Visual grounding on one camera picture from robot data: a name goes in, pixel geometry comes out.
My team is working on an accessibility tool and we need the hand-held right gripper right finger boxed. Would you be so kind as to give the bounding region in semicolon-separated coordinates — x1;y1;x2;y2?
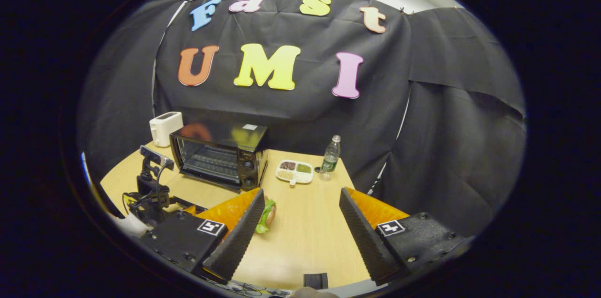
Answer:
339;187;473;286

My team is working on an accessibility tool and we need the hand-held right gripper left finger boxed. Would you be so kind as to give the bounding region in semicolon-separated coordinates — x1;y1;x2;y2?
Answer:
140;188;266;282

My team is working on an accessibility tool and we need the sandwich with lettuce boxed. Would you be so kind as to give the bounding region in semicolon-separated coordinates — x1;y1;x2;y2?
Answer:
254;197;277;235

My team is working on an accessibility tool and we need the black electric oven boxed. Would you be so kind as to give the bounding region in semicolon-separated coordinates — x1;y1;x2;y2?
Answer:
169;121;270;193

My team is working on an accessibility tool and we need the black table clamp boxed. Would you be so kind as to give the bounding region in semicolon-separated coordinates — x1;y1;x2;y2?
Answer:
303;273;329;290

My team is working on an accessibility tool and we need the white toaster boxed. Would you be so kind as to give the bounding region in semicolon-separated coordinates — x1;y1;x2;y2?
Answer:
149;111;184;148

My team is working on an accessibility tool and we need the clear plastic water bottle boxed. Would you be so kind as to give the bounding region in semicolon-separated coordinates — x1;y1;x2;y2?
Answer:
319;135;342;182

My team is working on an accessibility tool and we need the white divided plate with grains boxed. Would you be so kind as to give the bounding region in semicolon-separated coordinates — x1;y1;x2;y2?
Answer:
275;160;315;187

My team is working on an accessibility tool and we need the black backdrop cloth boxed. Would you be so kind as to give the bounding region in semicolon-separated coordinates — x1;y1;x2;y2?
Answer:
77;0;526;237

